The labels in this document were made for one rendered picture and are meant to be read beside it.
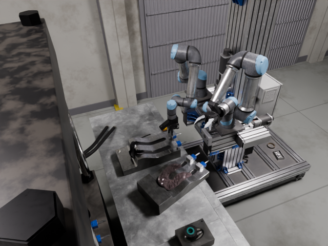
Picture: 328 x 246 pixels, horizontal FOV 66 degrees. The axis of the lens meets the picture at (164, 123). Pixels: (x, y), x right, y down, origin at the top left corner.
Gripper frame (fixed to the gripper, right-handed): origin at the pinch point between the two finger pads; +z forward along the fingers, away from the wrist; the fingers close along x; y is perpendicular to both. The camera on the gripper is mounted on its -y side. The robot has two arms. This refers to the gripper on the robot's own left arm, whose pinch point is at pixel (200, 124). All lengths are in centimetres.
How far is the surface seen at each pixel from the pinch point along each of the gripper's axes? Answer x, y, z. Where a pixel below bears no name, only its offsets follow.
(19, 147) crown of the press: -20, -53, 87
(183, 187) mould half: 12, 55, 8
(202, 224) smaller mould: -13, 61, 21
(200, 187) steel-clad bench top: 8, 65, -5
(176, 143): 43, 49, -20
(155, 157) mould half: 47, 51, 2
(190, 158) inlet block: 27, 54, -17
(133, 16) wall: 215, -17, -133
